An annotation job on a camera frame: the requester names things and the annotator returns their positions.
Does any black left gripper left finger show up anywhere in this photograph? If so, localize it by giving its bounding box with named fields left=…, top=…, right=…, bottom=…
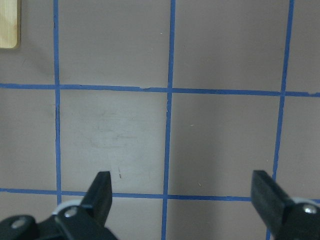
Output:
left=0, top=171, right=117, bottom=240

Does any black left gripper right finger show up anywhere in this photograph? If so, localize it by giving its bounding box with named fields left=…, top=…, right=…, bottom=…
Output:
left=250, top=170, right=320, bottom=240

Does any wooden stand base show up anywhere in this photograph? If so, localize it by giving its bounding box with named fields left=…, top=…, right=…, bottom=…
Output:
left=0, top=0, right=21, bottom=50

